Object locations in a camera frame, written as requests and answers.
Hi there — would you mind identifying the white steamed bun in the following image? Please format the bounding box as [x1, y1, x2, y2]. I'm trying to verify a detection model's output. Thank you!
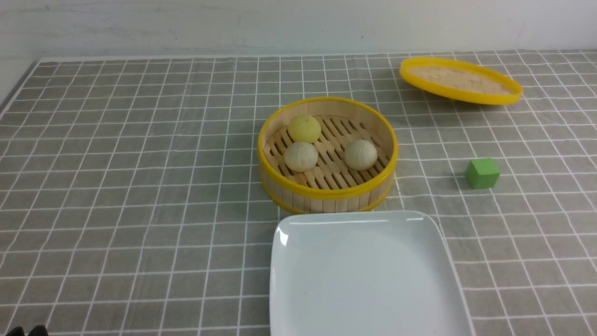
[284, 142, 319, 172]
[345, 140, 378, 171]

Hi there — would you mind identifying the yellow steamed bun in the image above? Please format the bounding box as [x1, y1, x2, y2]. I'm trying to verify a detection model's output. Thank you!
[287, 115, 322, 143]

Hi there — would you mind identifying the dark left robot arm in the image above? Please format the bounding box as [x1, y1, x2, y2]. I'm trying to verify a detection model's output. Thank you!
[5, 325, 49, 336]

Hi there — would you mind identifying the white square plate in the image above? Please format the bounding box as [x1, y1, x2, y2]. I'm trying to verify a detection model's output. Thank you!
[269, 210, 473, 336]

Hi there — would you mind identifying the bamboo steamer basket yellow rim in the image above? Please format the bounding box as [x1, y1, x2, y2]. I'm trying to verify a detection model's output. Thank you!
[256, 97, 399, 213]

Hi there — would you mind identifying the grey checked tablecloth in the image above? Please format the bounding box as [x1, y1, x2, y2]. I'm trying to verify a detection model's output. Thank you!
[0, 50, 597, 336]

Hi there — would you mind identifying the green cube block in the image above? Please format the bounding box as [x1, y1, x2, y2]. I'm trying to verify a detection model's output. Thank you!
[465, 158, 500, 189]

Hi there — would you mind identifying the yellow rimmed steamer lid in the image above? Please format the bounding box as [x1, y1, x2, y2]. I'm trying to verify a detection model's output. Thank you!
[399, 57, 524, 105]

